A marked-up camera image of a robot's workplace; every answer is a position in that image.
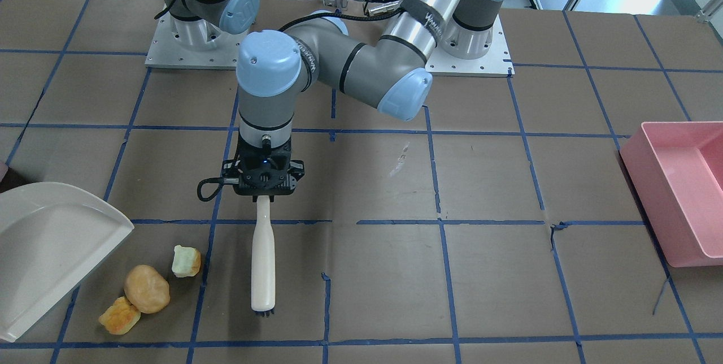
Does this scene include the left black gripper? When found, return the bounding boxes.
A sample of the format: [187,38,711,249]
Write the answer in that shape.
[220,138,305,203]

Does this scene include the cream hand brush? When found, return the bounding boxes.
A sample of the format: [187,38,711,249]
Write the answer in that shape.
[250,195,276,317]

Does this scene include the white plastic dustpan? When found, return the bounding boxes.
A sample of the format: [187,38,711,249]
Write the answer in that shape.
[1,181,134,343]

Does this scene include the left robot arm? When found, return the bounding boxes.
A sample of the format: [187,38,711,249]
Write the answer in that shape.
[204,0,504,202]

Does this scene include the pink plastic bin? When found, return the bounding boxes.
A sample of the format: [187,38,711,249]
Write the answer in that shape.
[620,122,722,268]

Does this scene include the green yellow food piece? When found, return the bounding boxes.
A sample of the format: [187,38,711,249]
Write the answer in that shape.
[171,245,202,278]

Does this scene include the brown potato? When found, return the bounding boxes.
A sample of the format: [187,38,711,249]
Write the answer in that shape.
[124,265,171,314]

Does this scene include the orange bread piece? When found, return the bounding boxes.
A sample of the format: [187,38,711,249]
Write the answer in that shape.
[98,296,141,335]

